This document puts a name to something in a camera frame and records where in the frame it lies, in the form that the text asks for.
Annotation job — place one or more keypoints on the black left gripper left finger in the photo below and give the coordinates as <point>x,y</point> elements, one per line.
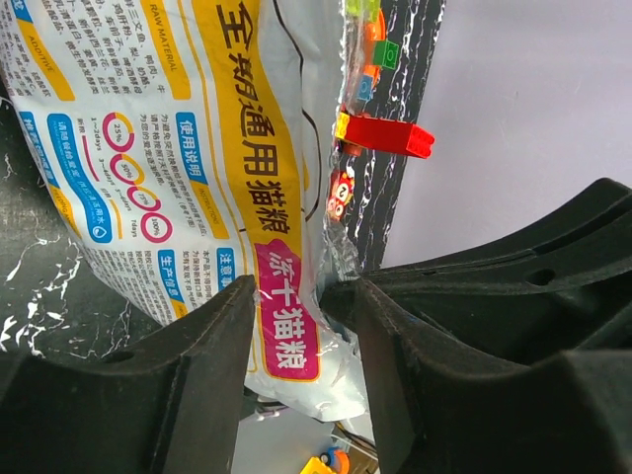
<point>170,403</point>

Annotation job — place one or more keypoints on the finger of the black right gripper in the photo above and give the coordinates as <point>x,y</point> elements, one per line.
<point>561,285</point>

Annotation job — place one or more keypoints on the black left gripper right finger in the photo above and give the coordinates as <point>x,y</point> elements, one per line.
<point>438,405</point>

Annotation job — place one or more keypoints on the cat food bag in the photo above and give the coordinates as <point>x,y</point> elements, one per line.
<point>188,143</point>

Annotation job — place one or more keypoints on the orange blue toy piece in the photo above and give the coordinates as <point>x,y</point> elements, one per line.
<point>336,460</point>

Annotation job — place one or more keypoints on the red number toy block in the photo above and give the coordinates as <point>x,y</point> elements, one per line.
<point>341,192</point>

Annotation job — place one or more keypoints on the red toy brick vehicle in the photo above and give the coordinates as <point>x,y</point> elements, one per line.
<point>357,133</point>

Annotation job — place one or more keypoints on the green toy brick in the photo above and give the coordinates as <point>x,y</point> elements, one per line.
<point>386,54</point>

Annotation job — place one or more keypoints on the lime green toy plate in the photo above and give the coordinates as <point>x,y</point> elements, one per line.
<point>368,8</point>

